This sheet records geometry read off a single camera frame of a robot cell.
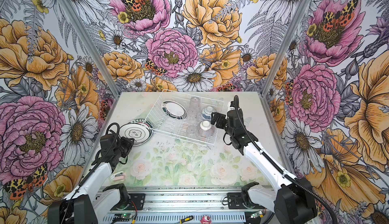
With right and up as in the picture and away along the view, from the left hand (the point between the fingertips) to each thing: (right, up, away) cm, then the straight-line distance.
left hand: (135, 143), depth 88 cm
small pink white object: (-5, -16, -7) cm, 18 cm away
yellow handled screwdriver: (+30, -30, -18) cm, 46 cm away
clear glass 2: (+32, +7, +1) cm, 33 cm away
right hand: (+47, +14, -5) cm, 49 cm away
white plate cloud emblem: (-1, +5, +8) cm, 9 cm away
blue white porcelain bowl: (+41, +16, +14) cm, 47 cm away
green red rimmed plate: (0, +10, +14) cm, 18 cm away
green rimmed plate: (+21, +19, +9) cm, 29 cm away
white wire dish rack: (+15, +9, +11) cm, 21 cm away
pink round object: (+39, -27, -22) cm, 53 cm away
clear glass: (+33, +19, +11) cm, 40 cm away
